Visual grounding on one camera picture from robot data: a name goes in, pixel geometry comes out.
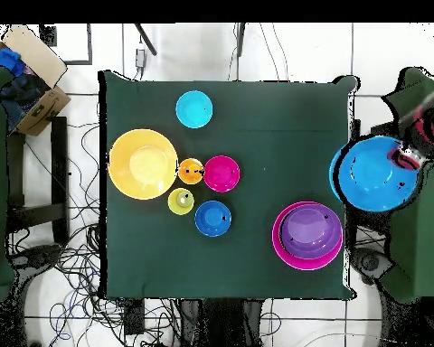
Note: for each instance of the small red plastic bowl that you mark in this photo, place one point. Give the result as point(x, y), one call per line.
point(221, 173)

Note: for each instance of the large pink plastic bowl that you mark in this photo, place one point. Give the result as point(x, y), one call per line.
point(311, 262)

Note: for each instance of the bright blue cloth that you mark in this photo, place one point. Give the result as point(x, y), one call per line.
point(3, 59)

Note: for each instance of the black metal frame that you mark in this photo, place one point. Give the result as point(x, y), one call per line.
point(59, 162)

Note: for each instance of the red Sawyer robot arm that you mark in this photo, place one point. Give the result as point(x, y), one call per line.
point(430, 126)

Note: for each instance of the dark fabric bundle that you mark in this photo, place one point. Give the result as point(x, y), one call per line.
point(21, 94)

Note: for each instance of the purple plastic bowl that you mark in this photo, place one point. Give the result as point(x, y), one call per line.
point(311, 231)

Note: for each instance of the medium blue plastic bowl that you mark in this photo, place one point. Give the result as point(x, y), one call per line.
point(372, 177)

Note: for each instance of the grey power adapter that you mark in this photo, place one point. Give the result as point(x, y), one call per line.
point(140, 58)

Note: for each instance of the small light blue bowl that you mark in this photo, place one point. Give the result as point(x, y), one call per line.
point(195, 108)

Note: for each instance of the orange plastic cup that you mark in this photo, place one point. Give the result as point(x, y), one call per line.
point(190, 177)

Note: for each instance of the small dark blue bowl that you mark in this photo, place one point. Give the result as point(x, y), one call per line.
point(212, 218)

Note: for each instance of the black power strip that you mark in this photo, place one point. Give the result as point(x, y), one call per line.
point(134, 318)

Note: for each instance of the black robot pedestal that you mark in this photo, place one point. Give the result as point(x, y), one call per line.
point(220, 321)

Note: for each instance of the black tripod leg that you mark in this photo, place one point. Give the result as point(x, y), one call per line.
point(146, 39)
point(240, 38)

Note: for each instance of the dark green tablecloth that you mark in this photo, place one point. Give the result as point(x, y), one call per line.
point(148, 253)

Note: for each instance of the yellow plastic cup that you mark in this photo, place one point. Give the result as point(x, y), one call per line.
point(176, 204)

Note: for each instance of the cardboard box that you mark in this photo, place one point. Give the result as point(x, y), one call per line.
point(32, 50)

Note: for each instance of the large orange plastic bowl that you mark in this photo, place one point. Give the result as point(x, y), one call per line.
point(141, 166)

